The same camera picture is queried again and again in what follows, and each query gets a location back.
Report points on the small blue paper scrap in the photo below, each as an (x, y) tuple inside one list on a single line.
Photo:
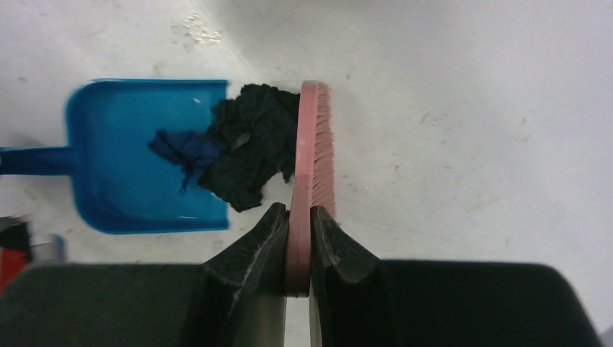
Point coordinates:
[(194, 152)]

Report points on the pink hand brush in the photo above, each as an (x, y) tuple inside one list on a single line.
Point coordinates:
[(314, 183)]

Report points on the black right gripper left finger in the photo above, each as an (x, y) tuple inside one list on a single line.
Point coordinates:
[(234, 299)]

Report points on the blue plastic dustpan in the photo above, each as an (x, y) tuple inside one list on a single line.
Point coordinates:
[(120, 186)]

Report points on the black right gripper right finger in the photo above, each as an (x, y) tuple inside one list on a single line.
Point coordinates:
[(359, 299)]

